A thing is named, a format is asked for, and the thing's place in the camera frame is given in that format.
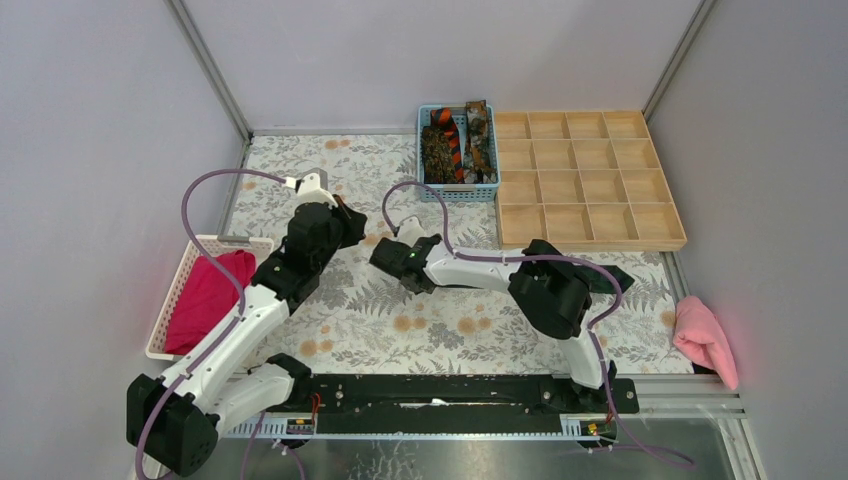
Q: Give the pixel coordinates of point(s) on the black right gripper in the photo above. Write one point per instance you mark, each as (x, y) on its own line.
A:
(438, 236)

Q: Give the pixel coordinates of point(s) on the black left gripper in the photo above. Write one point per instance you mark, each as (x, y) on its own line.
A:
(351, 225)

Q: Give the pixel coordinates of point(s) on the dark green leaf tie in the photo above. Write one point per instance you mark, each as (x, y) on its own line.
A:
(602, 284)

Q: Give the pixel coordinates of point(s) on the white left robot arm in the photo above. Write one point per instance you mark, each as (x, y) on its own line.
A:
(178, 417)

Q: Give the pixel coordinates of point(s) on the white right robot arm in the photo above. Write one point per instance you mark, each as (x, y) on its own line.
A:
(553, 291)

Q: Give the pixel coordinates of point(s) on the light blue plastic basket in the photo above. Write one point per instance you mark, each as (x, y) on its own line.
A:
(463, 192)

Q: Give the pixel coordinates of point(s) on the black gold patterned tie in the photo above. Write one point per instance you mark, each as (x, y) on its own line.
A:
(437, 158)

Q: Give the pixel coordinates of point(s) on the white plastic basket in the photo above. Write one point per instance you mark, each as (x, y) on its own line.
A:
(216, 245)

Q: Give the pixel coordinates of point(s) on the orange grey floral tie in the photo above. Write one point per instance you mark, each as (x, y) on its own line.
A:
(477, 163)

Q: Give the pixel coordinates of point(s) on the red cloth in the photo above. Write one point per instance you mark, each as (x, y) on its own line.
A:
(206, 297)

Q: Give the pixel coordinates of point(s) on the orange black striped tie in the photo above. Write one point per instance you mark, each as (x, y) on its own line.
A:
(442, 118)

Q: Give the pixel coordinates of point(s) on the wooden compartment tray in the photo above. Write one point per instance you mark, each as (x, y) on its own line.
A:
(584, 181)

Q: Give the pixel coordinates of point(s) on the pink cloth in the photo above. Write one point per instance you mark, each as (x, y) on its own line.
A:
(699, 336)

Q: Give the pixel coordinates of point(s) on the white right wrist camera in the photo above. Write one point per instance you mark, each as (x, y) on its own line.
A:
(409, 230)

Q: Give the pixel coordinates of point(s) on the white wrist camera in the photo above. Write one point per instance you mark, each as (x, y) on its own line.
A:
(409, 230)
(311, 187)

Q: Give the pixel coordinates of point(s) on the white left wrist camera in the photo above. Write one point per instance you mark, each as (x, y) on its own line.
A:
(311, 187)

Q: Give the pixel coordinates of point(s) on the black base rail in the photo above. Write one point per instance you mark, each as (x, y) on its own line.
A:
(370, 405)

